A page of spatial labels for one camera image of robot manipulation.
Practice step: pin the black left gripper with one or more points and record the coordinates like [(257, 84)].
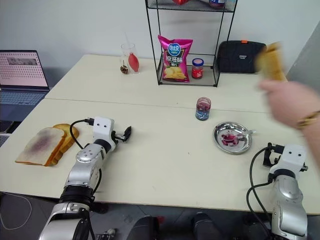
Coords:
[(118, 137)]

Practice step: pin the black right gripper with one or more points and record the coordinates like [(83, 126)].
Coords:
[(278, 155)]

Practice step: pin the toast slice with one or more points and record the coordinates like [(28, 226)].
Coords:
[(271, 62)]

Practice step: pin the person's bare forearm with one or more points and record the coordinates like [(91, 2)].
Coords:
[(315, 145)]

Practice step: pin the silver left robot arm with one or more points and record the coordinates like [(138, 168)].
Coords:
[(83, 172)]

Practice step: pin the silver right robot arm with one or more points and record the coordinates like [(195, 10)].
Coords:
[(287, 200)]

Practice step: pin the purple jam glass jar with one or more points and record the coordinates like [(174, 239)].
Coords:
[(203, 110)]

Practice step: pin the white bread slice purple stain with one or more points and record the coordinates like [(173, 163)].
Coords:
[(40, 146)]

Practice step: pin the red-lidded small jar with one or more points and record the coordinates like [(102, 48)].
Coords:
[(197, 70)]

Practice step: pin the person's bare hand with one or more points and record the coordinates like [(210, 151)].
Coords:
[(290, 102)]

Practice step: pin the round metal plate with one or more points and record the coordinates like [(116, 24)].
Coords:
[(225, 147)]

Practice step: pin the small brown round object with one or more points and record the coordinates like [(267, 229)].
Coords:
[(124, 69)]

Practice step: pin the red teardrop-shaped object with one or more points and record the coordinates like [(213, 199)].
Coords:
[(133, 62)]

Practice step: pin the clear drinking glass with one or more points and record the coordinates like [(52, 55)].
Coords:
[(130, 58)]

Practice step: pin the pink potato chip bag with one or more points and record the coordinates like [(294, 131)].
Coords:
[(175, 60)]

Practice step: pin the dark rounded shape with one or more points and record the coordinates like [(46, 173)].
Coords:
[(205, 226), (146, 228)]

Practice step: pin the black zippered case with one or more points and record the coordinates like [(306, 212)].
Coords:
[(240, 57)]

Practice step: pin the open laptop computer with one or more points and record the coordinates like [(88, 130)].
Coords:
[(22, 75)]

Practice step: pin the grey flat device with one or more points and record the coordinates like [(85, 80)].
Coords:
[(5, 135)]

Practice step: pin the red snack bag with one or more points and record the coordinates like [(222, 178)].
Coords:
[(180, 2)]

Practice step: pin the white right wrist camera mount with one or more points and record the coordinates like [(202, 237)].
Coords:
[(291, 156)]

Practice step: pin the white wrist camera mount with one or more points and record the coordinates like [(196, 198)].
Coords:
[(103, 128), (291, 156)]

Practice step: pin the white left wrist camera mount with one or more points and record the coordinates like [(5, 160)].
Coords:
[(103, 128)]

